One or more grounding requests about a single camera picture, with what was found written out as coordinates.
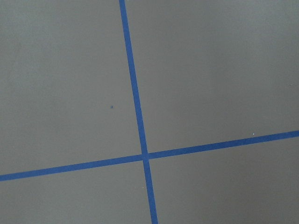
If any brown table mat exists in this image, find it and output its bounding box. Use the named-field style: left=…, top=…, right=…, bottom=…
left=0, top=0, right=299, bottom=224

